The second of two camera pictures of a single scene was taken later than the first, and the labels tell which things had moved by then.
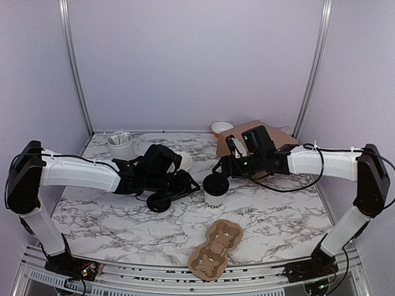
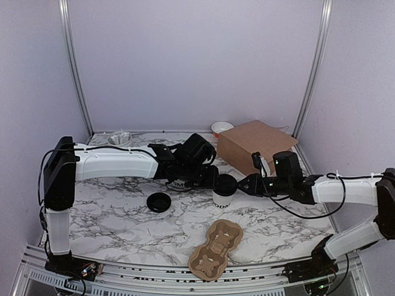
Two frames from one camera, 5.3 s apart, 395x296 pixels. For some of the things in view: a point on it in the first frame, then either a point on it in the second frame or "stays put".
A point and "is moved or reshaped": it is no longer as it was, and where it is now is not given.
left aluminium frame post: (70, 42) stays put
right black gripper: (229, 168) to (252, 180)
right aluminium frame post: (325, 7) stays put
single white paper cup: (213, 201) to (222, 201)
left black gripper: (184, 185) to (211, 182)
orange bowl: (220, 126) stays put
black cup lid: (215, 184) is moved or reshaped
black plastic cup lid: (158, 202) stays put
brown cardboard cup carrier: (208, 262) stays put
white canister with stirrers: (120, 143) stays put
